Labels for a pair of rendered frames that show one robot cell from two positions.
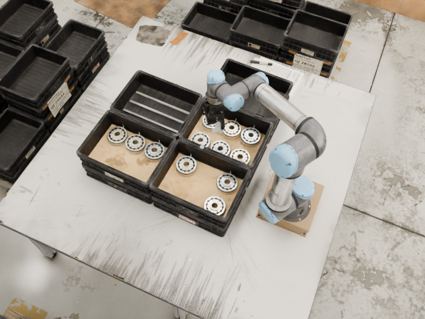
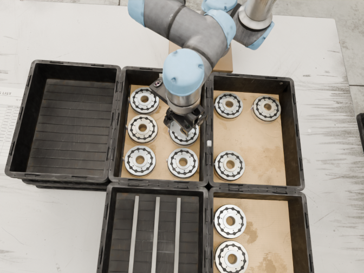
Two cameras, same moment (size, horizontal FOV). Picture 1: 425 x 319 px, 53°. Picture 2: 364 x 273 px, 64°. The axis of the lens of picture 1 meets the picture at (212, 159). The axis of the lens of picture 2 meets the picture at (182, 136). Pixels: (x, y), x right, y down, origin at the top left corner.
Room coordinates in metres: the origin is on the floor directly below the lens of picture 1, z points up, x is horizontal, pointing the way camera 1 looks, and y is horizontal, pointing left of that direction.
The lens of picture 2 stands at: (1.34, 0.27, 1.79)
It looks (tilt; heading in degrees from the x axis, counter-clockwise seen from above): 70 degrees down; 239
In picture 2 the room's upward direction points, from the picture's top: 12 degrees clockwise
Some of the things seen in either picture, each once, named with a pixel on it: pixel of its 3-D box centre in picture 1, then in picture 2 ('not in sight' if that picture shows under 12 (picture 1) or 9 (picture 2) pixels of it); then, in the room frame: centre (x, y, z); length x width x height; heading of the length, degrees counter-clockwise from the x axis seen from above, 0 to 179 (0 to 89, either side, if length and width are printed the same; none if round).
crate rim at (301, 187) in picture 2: (200, 178); (253, 129); (0.94, 0.05, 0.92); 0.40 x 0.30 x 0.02; 68
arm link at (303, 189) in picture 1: (298, 191); (218, 11); (0.89, -0.40, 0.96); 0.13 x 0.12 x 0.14; 128
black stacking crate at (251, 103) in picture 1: (248, 95); (72, 123); (1.50, -0.17, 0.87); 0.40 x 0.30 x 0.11; 68
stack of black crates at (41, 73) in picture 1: (43, 93); not in sight; (1.81, 1.18, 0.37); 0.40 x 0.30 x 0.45; 160
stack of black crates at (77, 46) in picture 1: (78, 59); not in sight; (2.18, 1.04, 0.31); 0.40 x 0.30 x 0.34; 160
